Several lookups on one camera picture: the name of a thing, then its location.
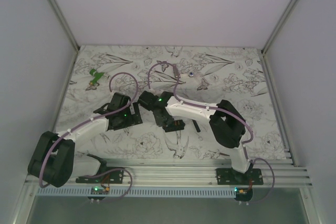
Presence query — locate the black fuse box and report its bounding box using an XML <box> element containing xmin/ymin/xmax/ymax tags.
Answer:
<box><xmin>162</xmin><ymin>120</ymin><xmax>185</xmax><ymax>133</ymax></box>

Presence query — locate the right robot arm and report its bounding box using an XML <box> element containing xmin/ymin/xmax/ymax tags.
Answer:
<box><xmin>138</xmin><ymin>91</ymin><xmax>254</xmax><ymax>185</ymax></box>

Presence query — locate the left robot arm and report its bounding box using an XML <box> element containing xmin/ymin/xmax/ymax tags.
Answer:
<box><xmin>27</xmin><ymin>93</ymin><xmax>142</xmax><ymax>187</ymax></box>

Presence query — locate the green plastic connector part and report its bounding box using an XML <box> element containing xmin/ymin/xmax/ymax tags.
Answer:
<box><xmin>89</xmin><ymin>69</ymin><xmax>104</xmax><ymax>86</ymax></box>

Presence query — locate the floral patterned table mat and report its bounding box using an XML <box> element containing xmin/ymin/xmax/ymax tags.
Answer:
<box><xmin>56</xmin><ymin>46</ymin><xmax>286</xmax><ymax>160</ymax></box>

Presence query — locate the left small circuit board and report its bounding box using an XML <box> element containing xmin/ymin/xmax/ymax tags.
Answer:
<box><xmin>88</xmin><ymin>186</ymin><xmax>109</xmax><ymax>202</ymax></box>

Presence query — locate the small circuit board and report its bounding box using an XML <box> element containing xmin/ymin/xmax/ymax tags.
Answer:
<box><xmin>234</xmin><ymin>188</ymin><xmax>253</xmax><ymax>202</ymax></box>
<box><xmin>88</xmin><ymin>186</ymin><xmax>109</xmax><ymax>202</ymax></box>

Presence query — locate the right small circuit board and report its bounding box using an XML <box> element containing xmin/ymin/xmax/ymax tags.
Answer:
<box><xmin>234</xmin><ymin>188</ymin><xmax>253</xmax><ymax>202</ymax></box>

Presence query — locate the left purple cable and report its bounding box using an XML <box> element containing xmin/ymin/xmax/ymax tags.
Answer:
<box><xmin>38</xmin><ymin>72</ymin><xmax>139</xmax><ymax>204</ymax></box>

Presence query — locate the grey metal bracket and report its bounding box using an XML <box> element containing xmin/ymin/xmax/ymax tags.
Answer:
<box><xmin>173</xmin><ymin>64</ymin><xmax>181</xmax><ymax>79</ymax></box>

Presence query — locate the black handled hammer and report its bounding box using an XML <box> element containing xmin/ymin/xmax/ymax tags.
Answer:
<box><xmin>192</xmin><ymin>120</ymin><xmax>201</xmax><ymax>133</ymax></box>

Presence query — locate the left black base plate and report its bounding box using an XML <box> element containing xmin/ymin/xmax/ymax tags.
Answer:
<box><xmin>75</xmin><ymin>167</ymin><xmax>124</xmax><ymax>184</ymax></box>

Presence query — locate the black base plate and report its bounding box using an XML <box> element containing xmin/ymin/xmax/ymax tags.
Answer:
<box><xmin>215</xmin><ymin>168</ymin><xmax>264</xmax><ymax>186</ymax></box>
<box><xmin>75</xmin><ymin>167</ymin><xmax>124</xmax><ymax>184</ymax></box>

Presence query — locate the aluminium front rail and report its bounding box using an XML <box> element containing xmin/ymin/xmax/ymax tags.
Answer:
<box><xmin>25</xmin><ymin>163</ymin><xmax>313</xmax><ymax>187</ymax></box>

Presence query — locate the white slotted cable duct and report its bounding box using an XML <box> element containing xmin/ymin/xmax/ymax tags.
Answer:
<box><xmin>36</xmin><ymin>186</ymin><xmax>235</xmax><ymax>198</ymax></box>

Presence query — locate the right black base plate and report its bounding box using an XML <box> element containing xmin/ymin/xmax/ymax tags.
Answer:
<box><xmin>215</xmin><ymin>168</ymin><xmax>264</xmax><ymax>186</ymax></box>

